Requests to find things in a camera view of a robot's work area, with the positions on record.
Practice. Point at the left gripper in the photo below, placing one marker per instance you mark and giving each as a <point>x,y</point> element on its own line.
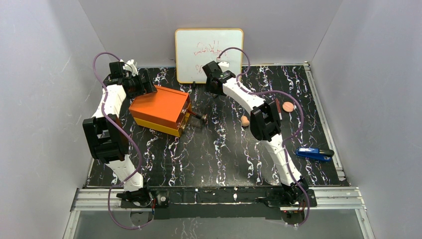
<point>147,85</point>

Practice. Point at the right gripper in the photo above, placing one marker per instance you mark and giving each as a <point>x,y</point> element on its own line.
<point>212,85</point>

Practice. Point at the orange drawer organizer box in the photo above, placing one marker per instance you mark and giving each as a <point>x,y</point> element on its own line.
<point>165,110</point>

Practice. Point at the beige gourd makeup sponge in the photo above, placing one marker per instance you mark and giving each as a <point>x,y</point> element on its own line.
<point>244,121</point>

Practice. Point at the small round pink puff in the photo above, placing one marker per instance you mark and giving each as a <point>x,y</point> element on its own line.
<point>288,107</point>

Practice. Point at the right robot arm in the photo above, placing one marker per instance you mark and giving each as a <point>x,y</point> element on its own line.
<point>265,126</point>

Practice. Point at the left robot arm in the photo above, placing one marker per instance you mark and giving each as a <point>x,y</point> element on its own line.
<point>104,134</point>

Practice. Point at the yellow-framed whiteboard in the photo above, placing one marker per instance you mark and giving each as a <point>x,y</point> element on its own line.
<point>195,47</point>

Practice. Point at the blue stapler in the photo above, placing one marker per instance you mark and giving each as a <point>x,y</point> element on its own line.
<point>315,153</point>

